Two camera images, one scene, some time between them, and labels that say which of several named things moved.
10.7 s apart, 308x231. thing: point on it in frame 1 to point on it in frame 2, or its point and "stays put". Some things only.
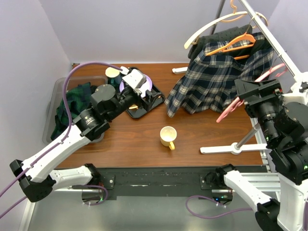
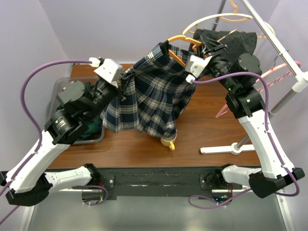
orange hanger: (245, 36) to (174, 56)
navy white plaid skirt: (208, 83) to (157, 88)
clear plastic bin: (60, 85) stays put
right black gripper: (268, 89) to (212, 48)
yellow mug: (168, 135) stays put
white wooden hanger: (203, 29) to (229, 14)
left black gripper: (137, 96) to (121, 79)
